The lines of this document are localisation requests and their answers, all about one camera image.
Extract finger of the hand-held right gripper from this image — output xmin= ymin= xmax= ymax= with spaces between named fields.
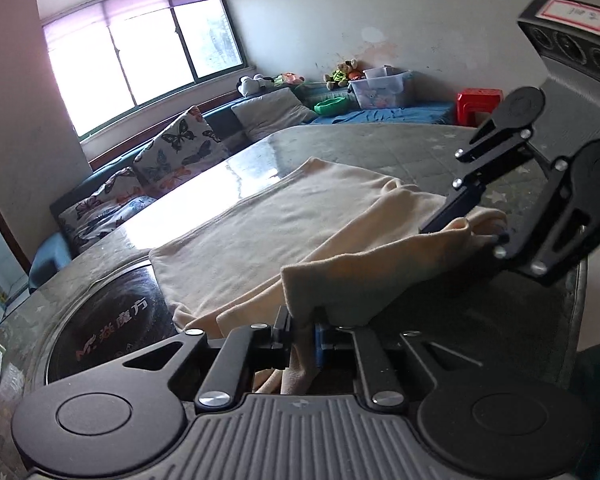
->
xmin=492 ymin=159 xmax=590 ymax=289
xmin=419 ymin=112 xmax=568 ymax=235

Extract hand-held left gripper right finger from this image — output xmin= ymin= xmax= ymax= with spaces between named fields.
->
xmin=312 ymin=307 xmax=483 ymax=407

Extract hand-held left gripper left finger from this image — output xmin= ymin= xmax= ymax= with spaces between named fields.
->
xmin=122 ymin=305 xmax=293 ymax=408

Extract cream garment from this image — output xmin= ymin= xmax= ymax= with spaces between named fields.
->
xmin=150 ymin=157 xmax=508 ymax=396

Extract tall red plastic stool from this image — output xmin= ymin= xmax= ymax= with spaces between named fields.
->
xmin=456 ymin=88 xmax=503 ymax=126

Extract blue sofa blanket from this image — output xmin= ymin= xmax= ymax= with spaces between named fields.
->
xmin=307 ymin=101 xmax=456 ymax=126

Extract clear plastic storage box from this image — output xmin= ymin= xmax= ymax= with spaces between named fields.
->
xmin=349 ymin=66 xmax=415 ymax=110

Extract green plastic bowl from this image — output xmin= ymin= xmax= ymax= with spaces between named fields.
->
xmin=314 ymin=98 xmax=351 ymax=115

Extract plush bear toys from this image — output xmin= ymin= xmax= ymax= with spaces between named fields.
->
xmin=323 ymin=59 xmax=365 ymax=90

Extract small butterfly print pillow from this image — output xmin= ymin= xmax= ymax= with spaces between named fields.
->
xmin=58 ymin=166 xmax=142 ymax=221
xmin=72 ymin=195 xmax=157 ymax=255

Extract large butterfly print pillow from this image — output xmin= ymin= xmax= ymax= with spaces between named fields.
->
xmin=132 ymin=106 xmax=231 ymax=198

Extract grey pillow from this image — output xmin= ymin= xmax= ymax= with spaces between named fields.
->
xmin=230 ymin=87 xmax=320 ymax=142

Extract black and white plush toy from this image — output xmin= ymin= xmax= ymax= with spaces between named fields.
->
xmin=237 ymin=74 xmax=276 ymax=97

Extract blue corner sofa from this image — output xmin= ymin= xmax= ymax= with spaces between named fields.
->
xmin=28 ymin=72 xmax=456 ymax=293

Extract window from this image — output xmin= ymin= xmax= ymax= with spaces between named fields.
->
xmin=36 ymin=0 xmax=257 ymax=137

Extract dark wooden door frame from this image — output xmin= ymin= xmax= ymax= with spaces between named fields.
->
xmin=0 ymin=167 xmax=32 ymax=271

